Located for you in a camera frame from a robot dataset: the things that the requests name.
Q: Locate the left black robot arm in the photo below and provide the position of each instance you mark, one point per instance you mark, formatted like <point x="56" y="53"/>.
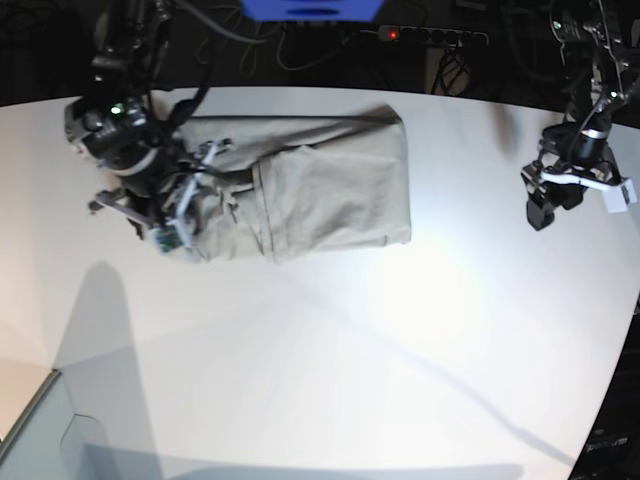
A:
<point x="601" y="77"/>

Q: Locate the black power strip red light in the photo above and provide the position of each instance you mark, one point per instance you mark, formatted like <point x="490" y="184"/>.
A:
<point x="432" y="37"/>

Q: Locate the blue box at top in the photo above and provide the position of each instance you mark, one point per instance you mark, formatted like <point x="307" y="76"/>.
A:
<point x="311" y="10"/>

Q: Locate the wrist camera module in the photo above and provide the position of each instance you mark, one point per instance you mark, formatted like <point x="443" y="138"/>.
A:
<point x="173" y="236"/>
<point x="617" y="198"/>

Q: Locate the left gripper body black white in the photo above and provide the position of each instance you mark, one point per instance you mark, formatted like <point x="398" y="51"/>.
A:
<point x="572" y="155"/>

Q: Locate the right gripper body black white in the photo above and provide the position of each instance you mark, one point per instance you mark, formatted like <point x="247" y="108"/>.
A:
<point x="161" y="186"/>

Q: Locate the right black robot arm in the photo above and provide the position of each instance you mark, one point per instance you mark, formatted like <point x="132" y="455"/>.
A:
<point x="115" y="123"/>

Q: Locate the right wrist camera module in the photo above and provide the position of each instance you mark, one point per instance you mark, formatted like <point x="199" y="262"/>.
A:
<point x="173" y="236"/>

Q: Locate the grey t-shirt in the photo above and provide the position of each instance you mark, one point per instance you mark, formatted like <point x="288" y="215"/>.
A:
<point x="301" y="185"/>

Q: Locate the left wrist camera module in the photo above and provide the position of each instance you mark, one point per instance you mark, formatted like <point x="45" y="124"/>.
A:
<point x="617" y="198"/>

